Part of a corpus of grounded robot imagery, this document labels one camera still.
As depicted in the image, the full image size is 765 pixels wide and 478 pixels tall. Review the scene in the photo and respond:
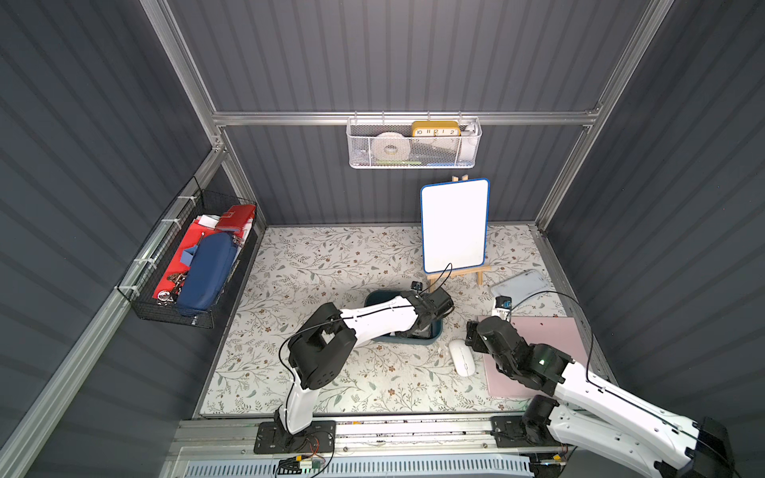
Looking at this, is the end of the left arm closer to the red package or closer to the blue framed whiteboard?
the blue framed whiteboard

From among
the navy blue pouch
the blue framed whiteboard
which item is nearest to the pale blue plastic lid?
the blue framed whiteboard

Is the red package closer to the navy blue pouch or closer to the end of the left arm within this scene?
the navy blue pouch

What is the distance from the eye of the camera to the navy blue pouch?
643 millimetres

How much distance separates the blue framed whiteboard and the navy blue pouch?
538 mm

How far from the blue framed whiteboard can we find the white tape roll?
0.44ft

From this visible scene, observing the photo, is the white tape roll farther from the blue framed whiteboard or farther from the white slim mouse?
the white slim mouse

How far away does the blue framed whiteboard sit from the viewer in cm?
86

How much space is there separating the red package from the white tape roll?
400 mm

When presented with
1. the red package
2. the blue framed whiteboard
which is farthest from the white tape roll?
the red package

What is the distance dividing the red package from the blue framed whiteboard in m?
0.51

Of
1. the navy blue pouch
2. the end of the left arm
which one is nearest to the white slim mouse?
the end of the left arm

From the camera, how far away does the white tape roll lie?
840mm

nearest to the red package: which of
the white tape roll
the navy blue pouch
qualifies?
the navy blue pouch

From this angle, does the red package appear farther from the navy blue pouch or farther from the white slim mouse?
the white slim mouse
